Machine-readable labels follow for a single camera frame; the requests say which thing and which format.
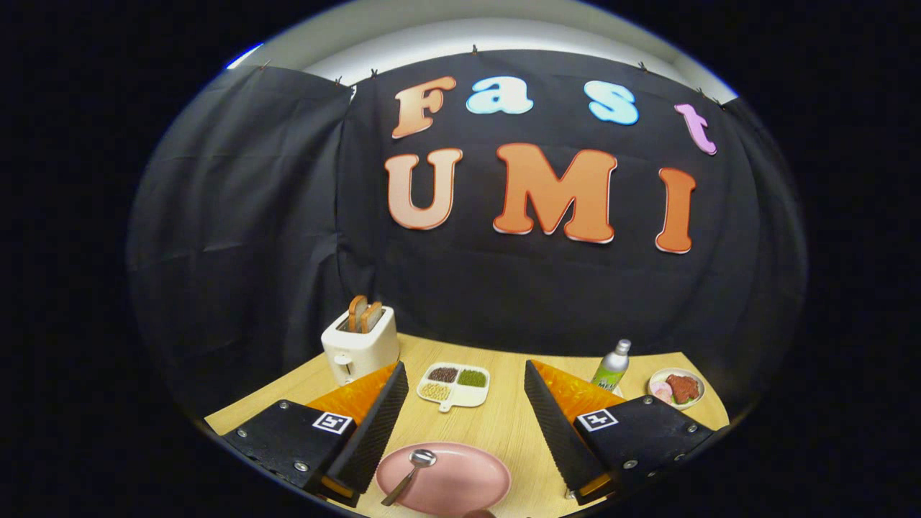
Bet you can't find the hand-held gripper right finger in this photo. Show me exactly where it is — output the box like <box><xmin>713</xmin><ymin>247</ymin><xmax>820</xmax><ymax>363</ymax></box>
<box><xmin>524</xmin><ymin>360</ymin><xmax>715</xmax><ymax>504</ymax></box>

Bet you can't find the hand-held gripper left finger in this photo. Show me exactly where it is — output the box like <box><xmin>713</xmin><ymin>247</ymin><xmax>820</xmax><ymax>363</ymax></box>
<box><xmin>222</xmin><ymin>361</ymin><xmax>409</xmax><ymax>509</ymax></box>

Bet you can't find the metal spoon wooden handle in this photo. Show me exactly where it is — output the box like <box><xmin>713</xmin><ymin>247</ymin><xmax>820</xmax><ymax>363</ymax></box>
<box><xmin>381</xmin><ymin>449</ymin><xmax>437</xmax><ymax>507</ymax></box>

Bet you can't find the cream white toaster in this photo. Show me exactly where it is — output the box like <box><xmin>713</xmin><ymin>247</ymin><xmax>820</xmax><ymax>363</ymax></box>
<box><xmin>321</xmin><ymin>306</ymin><xmax>401</xmax><ymax>387</ymax></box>

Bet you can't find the silver green soda bottle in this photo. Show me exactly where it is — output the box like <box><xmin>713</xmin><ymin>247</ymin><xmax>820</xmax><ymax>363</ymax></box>
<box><xmin>591</xmin><ymin>339</ymin><xmax>632</xmax><ymax>393</ymax></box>

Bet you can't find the white divided dish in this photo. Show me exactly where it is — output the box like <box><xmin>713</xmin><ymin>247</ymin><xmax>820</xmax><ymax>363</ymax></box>
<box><xmin>417</xmin><ymin>362</ymin><xmax>491</xmax><ymax>413</ymax></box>

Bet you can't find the pink round plate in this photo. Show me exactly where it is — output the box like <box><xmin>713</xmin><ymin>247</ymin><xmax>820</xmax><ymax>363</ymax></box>
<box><xmin>376</xmin><ymin>442</ymin><xmax>512</xmax><ymax>517</ymax></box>

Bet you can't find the brown meat piece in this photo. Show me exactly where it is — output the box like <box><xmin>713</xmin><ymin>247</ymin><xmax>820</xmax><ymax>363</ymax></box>
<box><xmin>666</xmin><ymin>373</ymin><xmax>700</xmax><ymax>404</ymax></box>

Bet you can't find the white oval food plate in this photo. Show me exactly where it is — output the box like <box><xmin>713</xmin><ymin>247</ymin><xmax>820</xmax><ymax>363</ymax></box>
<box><xmin>648</xmin><ymin>368</ymin><xmax>705</xmax><ymax>411</ymax></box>

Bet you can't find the black backdrop cloth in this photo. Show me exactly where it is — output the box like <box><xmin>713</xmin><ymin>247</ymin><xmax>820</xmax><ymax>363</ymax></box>
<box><xmin>128</xmin><ymin>49</ymin><xmax>808</xmax><ymax>440</ymax></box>

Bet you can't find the row of black cloth clips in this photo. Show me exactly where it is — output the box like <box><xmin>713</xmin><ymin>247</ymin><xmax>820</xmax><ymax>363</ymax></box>
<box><xmin>258</xmin><ymin>45</ymin><xmax>722</xmax><ymax>106</ymax></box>

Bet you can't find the narrow ceiling light panel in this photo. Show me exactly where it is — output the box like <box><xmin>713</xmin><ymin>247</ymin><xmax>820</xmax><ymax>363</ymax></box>
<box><xmin>226</xmin><ymin>43</ymin><xmax>264</xmax><ymax>70</ymax></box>

